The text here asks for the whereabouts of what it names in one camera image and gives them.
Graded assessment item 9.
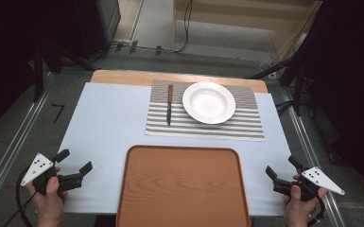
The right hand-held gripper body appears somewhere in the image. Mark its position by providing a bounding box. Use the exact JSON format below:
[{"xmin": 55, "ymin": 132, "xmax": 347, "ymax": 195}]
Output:
[{"xmin": 272, "ymin": 166, "xmax": 346, "ymax": 203}]

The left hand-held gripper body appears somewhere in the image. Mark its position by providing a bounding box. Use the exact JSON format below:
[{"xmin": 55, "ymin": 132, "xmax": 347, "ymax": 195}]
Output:
[{"xmin": 20, "ymin": 152, "xmax": 85, "ymax": 196}]

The person's right hand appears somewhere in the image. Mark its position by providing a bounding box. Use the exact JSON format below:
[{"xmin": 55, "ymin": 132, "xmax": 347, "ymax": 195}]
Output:
[{"xmin": 283, "ymin": 174, "xmax": 329, "ymax": 227}]

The person's left hand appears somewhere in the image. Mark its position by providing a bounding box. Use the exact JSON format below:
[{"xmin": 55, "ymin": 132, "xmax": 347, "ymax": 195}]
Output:
[{"xmin": 26, "ymin": 166, "xmax": 69, "ymax": 227}]

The striped placemat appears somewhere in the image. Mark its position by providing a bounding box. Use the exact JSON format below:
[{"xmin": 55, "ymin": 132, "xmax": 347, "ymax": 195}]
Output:
[{"xmin": 145, "ymin": 79, "xmax": 266, "ymax": 142}]

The black metal stand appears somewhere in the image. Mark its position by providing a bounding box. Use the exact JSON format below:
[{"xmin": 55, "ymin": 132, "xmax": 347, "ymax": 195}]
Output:
[
  {"xmin": 245, "ymin": 0, "xmax": 330, "ymax": 118},
  {"xmin": 31, "ymin": 39, "xmax": 96, "ymax": 104}
]

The brown wooden tray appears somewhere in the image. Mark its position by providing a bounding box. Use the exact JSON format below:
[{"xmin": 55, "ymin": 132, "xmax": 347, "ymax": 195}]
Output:
[{"xmin": 115, "ymin": 145, "xmax": 251, "ymax": 227}]

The white deep plate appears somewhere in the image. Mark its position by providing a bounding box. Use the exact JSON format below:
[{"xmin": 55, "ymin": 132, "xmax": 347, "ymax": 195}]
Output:
[{"xmin": 182, "ymin": 81, "xmax": 236, "ymax": 125}]

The power strip with plugs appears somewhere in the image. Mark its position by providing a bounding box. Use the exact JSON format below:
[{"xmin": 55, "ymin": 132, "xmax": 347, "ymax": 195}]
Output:
[{"xmin": 113, "ymin": 39, "xmax": 165, "ymax": 57}]

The dark cabinet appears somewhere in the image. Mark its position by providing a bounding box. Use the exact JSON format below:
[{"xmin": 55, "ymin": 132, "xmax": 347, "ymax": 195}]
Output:
[{"xmin": 74, "ymin": 0, "xmax": 123, "ymax": 59}]

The light wooden shelf unit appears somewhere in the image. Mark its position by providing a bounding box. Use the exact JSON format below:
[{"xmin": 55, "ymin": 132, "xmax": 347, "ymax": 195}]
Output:
[{"xmin": 170, "ymin": 0, "xmax": 324, "ymax": 61}]

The aluminium floor rail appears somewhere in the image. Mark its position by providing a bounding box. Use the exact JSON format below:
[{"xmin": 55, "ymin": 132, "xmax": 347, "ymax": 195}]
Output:
[
  {"xmin": 0, "ymin": 71, "xmax": 59, "ymax": 213},
  {"xmin": 278, "ymin": 86, "xmax": 348, "ymax": 227}
]

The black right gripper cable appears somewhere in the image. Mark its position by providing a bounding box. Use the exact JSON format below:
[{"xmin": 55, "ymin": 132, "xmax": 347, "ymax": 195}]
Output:
[{"xmin": 306, "ymin": 195, "xmax": 326, "ymax": 227}]

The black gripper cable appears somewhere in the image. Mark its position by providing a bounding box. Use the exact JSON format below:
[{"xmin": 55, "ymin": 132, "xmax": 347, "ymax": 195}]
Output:
[
  {"xmin": 306, "ymin": 195, "xmax": 326, "ymax": 227},
  {"xmin": 2, "ymin": 166, "xmax": 40, "ymax": 227}
]

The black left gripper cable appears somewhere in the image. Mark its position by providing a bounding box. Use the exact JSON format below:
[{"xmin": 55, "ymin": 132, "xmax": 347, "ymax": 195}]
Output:
[{"xmin": 2, "ymin": 166, "xmax": 40, "ymax": 227}]

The knife with wooden handle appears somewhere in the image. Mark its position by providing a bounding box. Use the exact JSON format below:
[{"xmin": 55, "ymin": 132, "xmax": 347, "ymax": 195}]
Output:
[{"xmin": 165, "ymin": 83, "xmax": 175, "ymax": 127}]

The black hanging cable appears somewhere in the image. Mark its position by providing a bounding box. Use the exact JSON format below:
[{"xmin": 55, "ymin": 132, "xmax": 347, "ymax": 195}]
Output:
[{"xmin": 172, "ymin": 0, "xmax": 194, "ymax": 54}]

